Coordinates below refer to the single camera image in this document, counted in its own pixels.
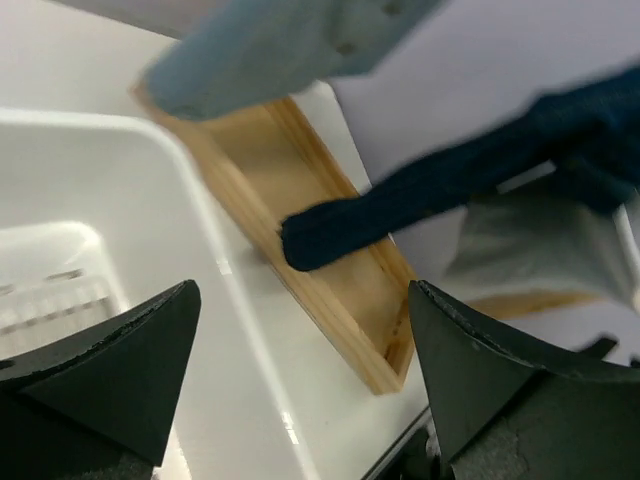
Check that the white skirt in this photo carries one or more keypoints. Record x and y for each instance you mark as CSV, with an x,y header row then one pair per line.
x,y
529,248

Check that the wooden clothes rack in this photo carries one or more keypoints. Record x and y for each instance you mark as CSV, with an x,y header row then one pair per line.
x,y
265,163

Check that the dark blue denim skirt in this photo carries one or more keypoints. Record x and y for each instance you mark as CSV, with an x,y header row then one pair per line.
x,y
590,135

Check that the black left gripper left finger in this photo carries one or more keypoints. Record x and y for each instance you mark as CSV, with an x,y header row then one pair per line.
x,y
105,396

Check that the white plastic basket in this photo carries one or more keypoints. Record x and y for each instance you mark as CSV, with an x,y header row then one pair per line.
x,y
101,212

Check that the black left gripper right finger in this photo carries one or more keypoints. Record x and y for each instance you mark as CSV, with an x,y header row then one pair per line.
x,y
499,395

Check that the light blue denim skirt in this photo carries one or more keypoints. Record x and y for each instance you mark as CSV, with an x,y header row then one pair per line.
x,y
252,52

